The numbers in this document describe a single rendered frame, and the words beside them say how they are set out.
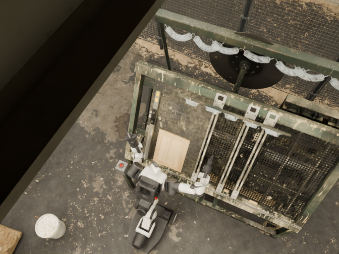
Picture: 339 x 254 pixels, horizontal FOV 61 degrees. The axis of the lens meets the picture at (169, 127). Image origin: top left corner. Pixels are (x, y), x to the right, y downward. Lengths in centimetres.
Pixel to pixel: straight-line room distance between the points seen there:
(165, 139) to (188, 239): 157
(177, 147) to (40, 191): 236
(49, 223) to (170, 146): 193
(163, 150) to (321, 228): 251
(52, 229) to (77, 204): 58
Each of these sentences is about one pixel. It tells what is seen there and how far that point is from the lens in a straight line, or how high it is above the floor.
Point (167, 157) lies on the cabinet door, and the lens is 342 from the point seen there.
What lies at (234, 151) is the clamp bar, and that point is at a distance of 304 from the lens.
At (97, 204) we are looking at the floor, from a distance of 444.
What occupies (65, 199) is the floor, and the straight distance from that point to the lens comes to 460.
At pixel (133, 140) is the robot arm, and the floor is 155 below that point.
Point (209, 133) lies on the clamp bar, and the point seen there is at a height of 149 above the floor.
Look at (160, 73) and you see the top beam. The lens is 285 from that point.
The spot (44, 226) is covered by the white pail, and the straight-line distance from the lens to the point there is 424.
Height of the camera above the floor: 420
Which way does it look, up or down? 63 degrees down
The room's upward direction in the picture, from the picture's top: 3 degrees counter-clockwise
